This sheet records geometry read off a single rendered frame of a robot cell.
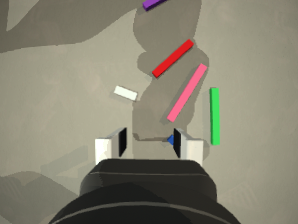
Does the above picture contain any white rectangular bar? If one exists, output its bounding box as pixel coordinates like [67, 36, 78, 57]
[114, 86, 138, 100]

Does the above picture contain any pink rod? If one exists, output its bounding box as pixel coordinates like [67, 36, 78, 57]
[167, 64, 207, 122]

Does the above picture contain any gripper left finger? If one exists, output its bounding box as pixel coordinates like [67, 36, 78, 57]
[95, 128, 127, 165]

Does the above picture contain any green rod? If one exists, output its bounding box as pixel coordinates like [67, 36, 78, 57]
[209, 88, 220, 145]

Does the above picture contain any small blue cube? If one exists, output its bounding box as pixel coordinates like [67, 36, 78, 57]
[167, 135, 174, 146]

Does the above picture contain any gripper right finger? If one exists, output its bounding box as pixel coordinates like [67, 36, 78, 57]
[173, 128, 204, 166]

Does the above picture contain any red rod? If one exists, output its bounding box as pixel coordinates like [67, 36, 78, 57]
[152, 39, 194, 78]

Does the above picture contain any purple rod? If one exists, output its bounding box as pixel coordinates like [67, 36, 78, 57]
[142, 0, 167, 12]

